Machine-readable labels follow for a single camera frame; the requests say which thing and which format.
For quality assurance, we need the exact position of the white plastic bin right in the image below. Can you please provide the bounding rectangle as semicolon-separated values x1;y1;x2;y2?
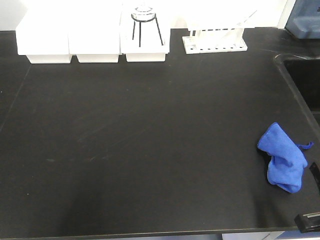
120;8;171;62

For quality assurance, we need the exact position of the blue microfiber cloth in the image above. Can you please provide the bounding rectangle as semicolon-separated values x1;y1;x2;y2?
257;122;314;194

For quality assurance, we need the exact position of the blue grey machine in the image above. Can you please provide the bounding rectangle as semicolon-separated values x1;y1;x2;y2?
285;0;320;39

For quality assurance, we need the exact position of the white plastic bin middle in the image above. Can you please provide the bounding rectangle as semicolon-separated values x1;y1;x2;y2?
68;10;121;63

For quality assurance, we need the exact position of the white plastic bin left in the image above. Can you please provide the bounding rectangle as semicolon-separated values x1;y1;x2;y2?
15;10;72;64

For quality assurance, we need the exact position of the glass flask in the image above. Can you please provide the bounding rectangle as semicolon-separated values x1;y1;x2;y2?
131;3;155;22

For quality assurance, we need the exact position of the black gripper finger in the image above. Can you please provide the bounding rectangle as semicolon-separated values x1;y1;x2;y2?
294;212;320;233
309;162;320;192

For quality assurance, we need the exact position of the white plastic bin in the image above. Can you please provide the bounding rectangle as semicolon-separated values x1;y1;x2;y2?
120;8;171;62
68;10;121;63
15;10;72;64

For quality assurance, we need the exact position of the black lab sink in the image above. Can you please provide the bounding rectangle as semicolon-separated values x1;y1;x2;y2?
274;54;320;133

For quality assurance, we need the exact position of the black wire tripod stand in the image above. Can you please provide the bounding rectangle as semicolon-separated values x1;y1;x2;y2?
131;12;165;48

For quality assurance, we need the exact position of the white test tube rack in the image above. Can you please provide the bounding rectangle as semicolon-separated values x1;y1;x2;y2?
182;9;257;55

